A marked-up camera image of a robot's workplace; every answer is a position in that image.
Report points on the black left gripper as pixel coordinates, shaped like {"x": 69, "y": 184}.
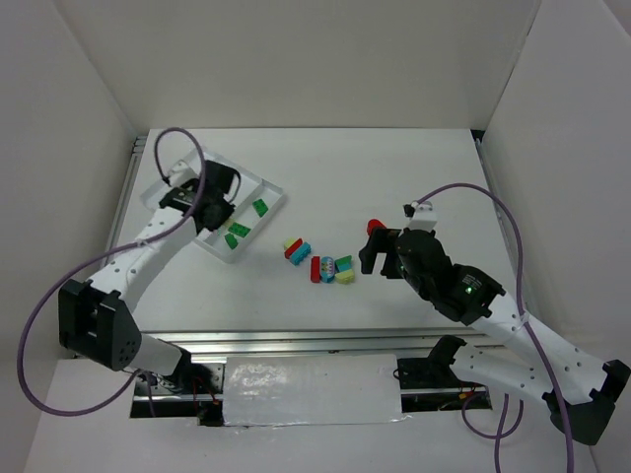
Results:
{"x": 227, "y": 176}

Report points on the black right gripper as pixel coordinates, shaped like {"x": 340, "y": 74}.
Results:
{"x": 386, "y": 251}

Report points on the green lego plate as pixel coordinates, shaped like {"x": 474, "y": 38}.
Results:
{"x": 239, "y": 230}

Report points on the dark green lego brick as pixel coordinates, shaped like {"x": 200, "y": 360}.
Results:
{"x": 231, "y": 241}

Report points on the green sloped lego brick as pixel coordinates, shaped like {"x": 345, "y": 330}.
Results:
{"x": 343, "y": 263}

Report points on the yellow green lego brick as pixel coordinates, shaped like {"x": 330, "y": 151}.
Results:
{"x": 345, "y": 277}

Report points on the blue patterned round lego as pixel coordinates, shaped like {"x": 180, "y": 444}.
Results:
{"x": 327, "y": 269}

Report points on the red lego brick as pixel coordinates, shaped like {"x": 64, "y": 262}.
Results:
{"x": 315, "y": 270}

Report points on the small dark green lego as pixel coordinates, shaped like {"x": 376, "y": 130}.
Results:
{"x": 260, "y": 207}

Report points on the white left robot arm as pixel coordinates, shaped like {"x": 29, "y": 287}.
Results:
{"x": 95, "y": 317}

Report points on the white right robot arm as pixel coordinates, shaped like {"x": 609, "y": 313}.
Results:
{"x": 580, "y": 391}

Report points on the red rounded lego block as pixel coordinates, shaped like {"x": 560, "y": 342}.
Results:
{"x": 374, "y": 224}

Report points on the white divided sorting tray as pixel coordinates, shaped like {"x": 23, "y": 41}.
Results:
{"x": 235, "y": 205}

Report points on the yellow red blue lego stack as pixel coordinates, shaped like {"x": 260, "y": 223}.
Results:
{"x": 296, "y": 250}

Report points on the silver foil tape sheet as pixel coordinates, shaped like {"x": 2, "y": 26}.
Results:
{"x": 311, "y": 390}

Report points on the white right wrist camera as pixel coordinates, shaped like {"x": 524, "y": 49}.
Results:
{"x": 421, "y": 216}

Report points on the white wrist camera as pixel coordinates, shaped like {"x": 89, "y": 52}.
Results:
{"x": 179, "y": 173}
{"x": 421, "y": 216}

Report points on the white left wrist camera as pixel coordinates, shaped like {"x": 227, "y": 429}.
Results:
{"x": 179, "y": 173}

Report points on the aluminium front rail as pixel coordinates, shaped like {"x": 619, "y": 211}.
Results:
{"x": 311, "y": 342}

